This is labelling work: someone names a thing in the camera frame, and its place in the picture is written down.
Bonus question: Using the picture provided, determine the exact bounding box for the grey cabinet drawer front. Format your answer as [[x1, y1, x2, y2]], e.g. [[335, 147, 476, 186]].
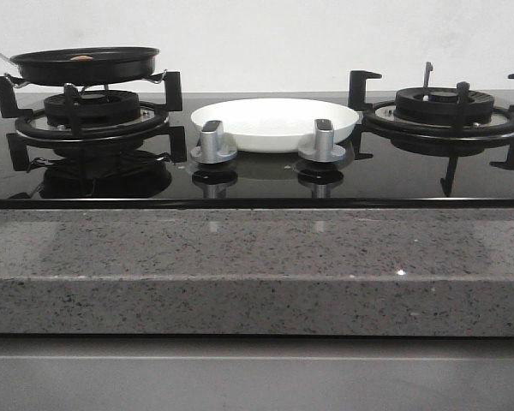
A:
[[0, 337, 514, 410]]

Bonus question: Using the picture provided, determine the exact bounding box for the wire pan reducer ring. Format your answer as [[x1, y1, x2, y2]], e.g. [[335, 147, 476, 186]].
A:
[[3, 68, 169, 92]]

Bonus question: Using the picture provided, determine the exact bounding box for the left silver stove knob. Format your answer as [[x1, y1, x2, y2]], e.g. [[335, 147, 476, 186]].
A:
[[190, 120, 237, 164]]

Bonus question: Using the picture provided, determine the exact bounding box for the left black gas burner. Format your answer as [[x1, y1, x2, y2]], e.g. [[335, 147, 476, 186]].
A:
[[44, 90, 140, 128]]

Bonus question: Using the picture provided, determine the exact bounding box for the right black gas burner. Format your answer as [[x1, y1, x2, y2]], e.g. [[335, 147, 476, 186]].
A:
[[394, 87, 494, 126]]

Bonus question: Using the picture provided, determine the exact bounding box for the black frying pan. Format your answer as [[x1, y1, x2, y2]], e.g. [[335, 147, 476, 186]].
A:
[[6, 46, 159, 86]]

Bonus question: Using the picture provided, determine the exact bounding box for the silver stove knob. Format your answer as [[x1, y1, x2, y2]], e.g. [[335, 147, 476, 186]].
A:
[[298, 119, 346, 163], [190, 120, 237, 164]]

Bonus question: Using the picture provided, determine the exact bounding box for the left black pan support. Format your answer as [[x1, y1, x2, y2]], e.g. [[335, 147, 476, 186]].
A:
[[0, 71, 186, 171]]

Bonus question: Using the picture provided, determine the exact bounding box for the fried egg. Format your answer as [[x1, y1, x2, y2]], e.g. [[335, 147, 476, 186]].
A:
[[70, 55, 93, 61]]

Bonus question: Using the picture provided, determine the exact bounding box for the right silver stove knob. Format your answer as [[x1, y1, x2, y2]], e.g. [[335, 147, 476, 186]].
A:
[[298, 119, 346, 163]]

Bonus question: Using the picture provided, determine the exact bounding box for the black glass cooktop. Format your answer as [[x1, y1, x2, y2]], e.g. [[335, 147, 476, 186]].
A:
[[0, 94, 514, 209]]

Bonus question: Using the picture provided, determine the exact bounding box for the black gas burner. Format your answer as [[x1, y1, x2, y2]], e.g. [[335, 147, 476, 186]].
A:
[[394, 87, 494, 126], [44, 90, 140, 128]]

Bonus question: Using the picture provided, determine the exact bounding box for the white plate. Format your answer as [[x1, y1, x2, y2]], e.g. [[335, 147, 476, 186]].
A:
[[191, 98, 359, 153]]

